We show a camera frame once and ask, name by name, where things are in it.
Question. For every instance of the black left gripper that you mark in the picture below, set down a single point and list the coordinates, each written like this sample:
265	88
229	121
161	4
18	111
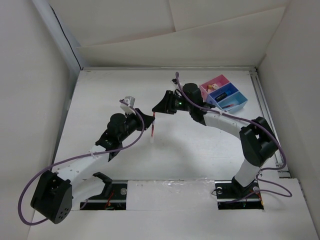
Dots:
147	119

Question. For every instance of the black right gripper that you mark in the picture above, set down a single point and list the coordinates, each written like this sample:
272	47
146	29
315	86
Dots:
165	105

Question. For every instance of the red gel pen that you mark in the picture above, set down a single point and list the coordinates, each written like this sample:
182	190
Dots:
153	128

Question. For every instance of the white eraser with label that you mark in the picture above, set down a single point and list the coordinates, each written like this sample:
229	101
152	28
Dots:
215	86

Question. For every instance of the purple cap black highlighter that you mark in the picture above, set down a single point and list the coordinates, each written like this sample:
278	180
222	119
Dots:
221	97

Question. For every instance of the orange gel pen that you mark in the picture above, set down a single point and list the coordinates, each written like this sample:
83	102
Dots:
230	106

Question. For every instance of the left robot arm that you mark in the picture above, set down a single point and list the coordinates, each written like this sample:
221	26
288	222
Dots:
57	192

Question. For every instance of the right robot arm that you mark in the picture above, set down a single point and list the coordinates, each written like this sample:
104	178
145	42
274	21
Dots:
256	137

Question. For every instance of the pink storage bin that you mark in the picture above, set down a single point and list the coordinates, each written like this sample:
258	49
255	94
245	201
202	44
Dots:
220	80

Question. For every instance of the dark blue storage bin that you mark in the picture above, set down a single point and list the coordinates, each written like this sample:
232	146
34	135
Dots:
229	89

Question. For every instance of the light blue storage bin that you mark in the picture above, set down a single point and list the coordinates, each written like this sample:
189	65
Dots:
236	98

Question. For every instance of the white foam board front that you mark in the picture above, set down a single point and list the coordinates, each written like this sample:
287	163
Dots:
175	211

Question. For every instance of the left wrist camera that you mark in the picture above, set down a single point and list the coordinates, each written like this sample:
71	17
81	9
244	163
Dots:
127	104

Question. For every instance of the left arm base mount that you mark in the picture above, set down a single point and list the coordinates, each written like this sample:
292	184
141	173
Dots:
113	196

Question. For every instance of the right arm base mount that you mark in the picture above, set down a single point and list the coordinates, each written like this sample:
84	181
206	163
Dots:
232	196

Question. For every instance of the aluminium rail right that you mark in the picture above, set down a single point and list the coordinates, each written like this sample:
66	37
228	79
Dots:
280	161

